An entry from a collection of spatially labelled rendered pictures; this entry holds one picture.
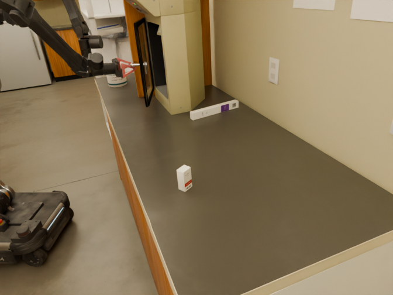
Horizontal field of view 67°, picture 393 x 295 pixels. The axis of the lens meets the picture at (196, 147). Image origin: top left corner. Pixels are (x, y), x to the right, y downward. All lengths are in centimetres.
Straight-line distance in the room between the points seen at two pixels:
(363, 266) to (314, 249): 17
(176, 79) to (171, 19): 27
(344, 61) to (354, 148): 30
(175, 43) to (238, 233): 96
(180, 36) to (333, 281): 114
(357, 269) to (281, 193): 28
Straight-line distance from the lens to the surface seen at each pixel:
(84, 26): 185
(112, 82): 215
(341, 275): 91
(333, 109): 119
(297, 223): 88
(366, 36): 108
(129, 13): 179
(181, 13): 148
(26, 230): 207
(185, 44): 150
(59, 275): 218
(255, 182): 101
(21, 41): 637
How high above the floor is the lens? 152
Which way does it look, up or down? 29 degrees down
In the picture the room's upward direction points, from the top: 4 degrees counter-clockwise
